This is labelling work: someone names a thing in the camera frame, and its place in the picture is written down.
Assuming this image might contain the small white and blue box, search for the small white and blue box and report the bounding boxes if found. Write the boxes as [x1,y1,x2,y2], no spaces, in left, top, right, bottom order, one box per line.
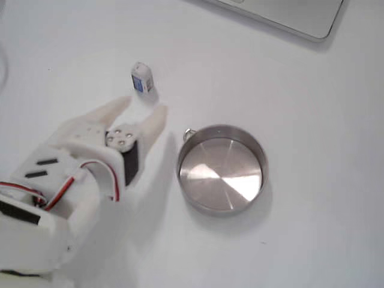
[131,61,155,95]

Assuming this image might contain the round metal bowl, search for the round metal bowl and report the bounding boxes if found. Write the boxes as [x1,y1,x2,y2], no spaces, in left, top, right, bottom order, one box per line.
[176,124,269,215]

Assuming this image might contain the silver laptop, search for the silver laptop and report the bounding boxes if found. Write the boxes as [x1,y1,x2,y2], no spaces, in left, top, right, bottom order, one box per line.
[191,0,346,43]

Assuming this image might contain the red black servo wire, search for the red black servo wire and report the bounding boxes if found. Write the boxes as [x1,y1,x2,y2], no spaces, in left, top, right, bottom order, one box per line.
[0,158,124,211]

